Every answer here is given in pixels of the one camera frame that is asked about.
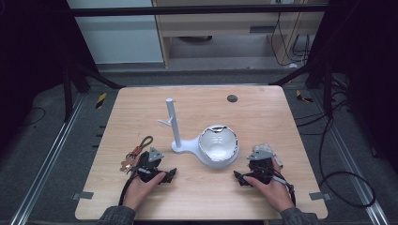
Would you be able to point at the grey round table grommet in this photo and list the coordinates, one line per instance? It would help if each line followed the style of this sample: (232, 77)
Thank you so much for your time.
(232, 98)

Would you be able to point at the white cabinet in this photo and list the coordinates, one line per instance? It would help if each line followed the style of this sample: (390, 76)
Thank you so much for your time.
(119, 34)

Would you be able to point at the wooden background desk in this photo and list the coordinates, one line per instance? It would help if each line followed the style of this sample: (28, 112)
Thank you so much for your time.
(225, 29)

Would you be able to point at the black metal frame stand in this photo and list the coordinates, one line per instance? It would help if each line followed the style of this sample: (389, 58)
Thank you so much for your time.
(319, 78)
(78, 75)

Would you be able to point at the white jewellery stand with dish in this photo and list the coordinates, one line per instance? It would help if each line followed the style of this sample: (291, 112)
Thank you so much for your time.
(216, 146)

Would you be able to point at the yellow black hazard tape strip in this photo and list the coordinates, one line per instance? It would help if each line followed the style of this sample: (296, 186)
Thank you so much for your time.
(100, 100)
(302, 97)

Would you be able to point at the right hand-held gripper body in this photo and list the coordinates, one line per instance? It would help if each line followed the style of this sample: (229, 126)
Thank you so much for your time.
(261, 170)

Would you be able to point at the person's right hand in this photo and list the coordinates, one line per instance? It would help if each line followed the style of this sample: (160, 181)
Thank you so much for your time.
(275, 193)

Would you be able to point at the grey metal table bracket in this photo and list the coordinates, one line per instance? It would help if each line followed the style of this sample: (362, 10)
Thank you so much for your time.
(319, 196)
(83, 195)

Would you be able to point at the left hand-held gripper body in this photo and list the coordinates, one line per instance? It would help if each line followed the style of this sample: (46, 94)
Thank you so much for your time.
(147, 170)

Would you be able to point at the black horizontal frame bar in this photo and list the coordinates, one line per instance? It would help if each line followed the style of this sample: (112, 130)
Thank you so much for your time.
(194, 10)

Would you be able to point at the aluminium floor rail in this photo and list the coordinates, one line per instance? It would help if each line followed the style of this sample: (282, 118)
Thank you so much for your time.
(350, 159)
(47, 159)

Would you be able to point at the person's left hand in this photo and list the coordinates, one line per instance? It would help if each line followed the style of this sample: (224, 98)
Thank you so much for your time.
(139, 192)

